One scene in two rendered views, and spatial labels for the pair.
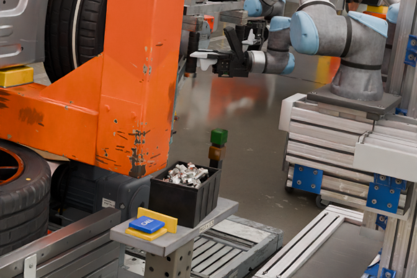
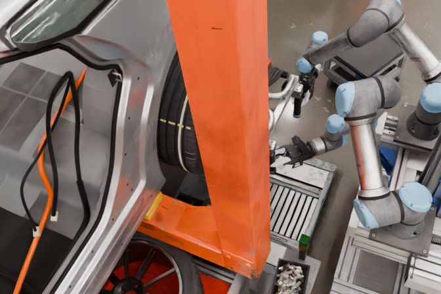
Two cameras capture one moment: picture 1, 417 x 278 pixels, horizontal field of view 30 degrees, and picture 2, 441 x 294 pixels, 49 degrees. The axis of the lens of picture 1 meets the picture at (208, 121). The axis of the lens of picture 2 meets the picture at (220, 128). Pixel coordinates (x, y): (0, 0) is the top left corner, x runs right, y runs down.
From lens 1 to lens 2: 1.94 m
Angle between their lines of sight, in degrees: 38
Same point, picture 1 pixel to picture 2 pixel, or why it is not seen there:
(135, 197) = not seen: hidden behind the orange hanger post
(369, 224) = not seen: hidden behind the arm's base
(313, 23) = (374, 220)
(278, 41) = (335, 138)
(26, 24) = (149, 184)
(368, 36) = (417, 215)
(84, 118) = (212, 252)
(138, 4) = (239, 229)
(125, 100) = (240, 256)
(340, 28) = (395, 216)
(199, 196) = not seen: outside the picture
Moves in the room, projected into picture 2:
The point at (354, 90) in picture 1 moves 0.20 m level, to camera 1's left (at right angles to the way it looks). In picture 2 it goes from (404, 236) to (351, 239)
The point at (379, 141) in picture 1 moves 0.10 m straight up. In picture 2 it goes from (424, 276) to (430, 266)
